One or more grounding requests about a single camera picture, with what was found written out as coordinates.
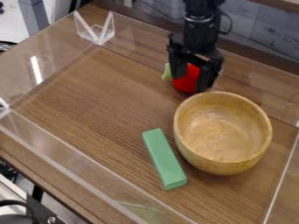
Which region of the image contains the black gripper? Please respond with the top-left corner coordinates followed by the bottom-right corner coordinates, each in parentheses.
top-left (167, 33), bottom-right (224, 93)

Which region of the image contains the red plush strawberry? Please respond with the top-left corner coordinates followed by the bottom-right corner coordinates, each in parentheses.
top-left (162, 63), bottom-right (202, 95)

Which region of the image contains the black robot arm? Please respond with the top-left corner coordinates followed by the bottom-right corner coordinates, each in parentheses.
top-left (167, 0), bottom-right (226, 95)

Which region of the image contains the wooden bowl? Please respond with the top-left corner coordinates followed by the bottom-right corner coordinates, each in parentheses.
top-left (172, 91), bottom-right (274, 176)

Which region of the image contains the green rectangular block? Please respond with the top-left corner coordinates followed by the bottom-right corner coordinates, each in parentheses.
top-left (143, 129), bottom-right (187, 191)

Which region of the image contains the grey table leg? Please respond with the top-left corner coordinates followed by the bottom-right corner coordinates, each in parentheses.
top-left (18, 0), bottom-right (50, 36)

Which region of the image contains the black clamp device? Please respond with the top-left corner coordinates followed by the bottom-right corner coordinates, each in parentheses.
top-left (0, 199), bottom-right (67, 224)

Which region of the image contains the clear acrylic enclosure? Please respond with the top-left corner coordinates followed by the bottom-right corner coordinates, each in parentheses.
top-left (0, 8), bottom-right (299, 224)

